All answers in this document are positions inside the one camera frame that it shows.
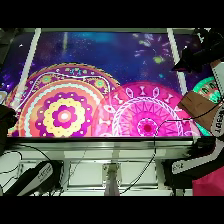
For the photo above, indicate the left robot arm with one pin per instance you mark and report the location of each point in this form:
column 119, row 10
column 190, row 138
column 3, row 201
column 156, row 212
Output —
column 40, row 175

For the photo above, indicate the pink garment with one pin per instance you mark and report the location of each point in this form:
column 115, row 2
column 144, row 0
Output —
column 210, row 183

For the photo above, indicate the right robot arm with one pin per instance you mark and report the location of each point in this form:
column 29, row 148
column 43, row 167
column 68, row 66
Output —
column 200, row 50

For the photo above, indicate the silver frame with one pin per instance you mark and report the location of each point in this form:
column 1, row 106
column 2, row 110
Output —
column 100, row 145

